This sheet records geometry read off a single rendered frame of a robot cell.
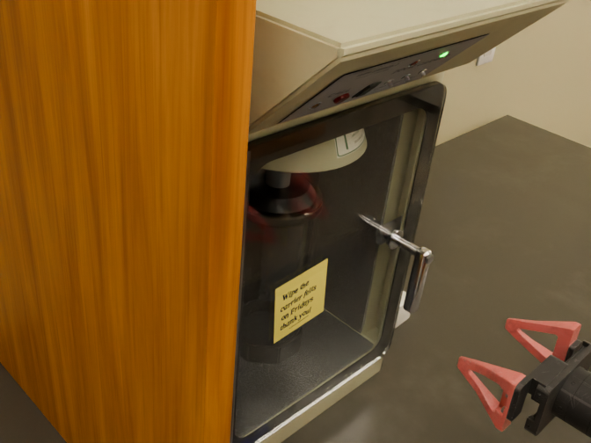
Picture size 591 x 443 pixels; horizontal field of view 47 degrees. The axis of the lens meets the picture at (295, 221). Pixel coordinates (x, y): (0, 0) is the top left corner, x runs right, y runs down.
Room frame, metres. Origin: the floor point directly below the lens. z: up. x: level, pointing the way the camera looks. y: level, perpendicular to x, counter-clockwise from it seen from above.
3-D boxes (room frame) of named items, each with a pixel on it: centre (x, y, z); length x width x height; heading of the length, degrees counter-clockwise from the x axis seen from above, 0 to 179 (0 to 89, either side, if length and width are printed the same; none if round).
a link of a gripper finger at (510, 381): (0.53, -0.23, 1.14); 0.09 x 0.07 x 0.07; 47
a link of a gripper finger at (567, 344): (0.58, -0.28, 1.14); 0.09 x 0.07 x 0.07; 47
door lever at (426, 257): (0.67, -0.14, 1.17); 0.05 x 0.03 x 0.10; 48
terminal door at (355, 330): (0.61, -0.04, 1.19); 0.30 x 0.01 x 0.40; 138
